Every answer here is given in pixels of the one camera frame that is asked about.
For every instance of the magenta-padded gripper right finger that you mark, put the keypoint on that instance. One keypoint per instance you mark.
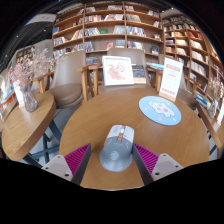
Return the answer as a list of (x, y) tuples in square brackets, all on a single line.
[(151, 163)]

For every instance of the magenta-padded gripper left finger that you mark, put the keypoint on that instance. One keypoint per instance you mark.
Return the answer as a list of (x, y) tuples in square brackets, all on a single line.
[(71, 163)]

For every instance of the grey computer mouse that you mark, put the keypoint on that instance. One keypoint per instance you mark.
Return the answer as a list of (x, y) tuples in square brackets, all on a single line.
[(116, 150)]

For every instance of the round light blue mouse pad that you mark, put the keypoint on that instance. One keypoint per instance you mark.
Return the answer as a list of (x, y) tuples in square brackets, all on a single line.
[(160, 110)]

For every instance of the round wooden side table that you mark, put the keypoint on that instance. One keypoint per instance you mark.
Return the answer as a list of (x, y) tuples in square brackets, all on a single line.
[(213, 128), (26, 128)]

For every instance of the brown leather wooden armchair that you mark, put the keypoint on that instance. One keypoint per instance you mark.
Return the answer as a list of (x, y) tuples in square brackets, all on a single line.
[(186, 96), (125, 52), (68, 83)]

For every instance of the glass vase with pink blossoms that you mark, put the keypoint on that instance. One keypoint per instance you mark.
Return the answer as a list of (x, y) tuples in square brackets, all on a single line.
[(29, 98)]

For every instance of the stack of books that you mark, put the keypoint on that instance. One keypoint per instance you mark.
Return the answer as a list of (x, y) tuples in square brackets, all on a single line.
[(201, 100)]

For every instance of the glass vase with dried flowers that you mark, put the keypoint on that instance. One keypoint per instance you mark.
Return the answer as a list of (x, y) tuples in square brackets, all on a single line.
[(213, 108)]

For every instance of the small white table sign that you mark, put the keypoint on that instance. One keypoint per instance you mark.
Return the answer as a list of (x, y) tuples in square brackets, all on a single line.
[(221, 113), (19, 95)]

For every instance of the white red sign wooden base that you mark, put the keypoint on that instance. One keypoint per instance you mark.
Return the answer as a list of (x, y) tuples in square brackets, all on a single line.
[(171, 78)]

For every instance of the dark blue book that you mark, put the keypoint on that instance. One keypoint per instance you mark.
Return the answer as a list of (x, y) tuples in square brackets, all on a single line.
[(138, 74)]

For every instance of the white framed floral picture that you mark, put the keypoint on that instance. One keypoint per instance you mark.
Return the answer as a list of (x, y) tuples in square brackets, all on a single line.
[(117, 70)]

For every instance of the small distant wooden bookshelf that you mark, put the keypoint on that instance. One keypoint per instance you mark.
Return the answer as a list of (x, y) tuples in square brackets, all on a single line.
[(24, 55)]

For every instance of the curved wooden bookshelf with books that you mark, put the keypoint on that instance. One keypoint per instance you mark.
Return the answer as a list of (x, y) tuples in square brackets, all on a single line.
[(193, 46)]

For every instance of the wide wooden bookshelf with books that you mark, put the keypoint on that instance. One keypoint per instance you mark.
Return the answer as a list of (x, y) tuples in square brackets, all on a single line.
[(106, 28)]

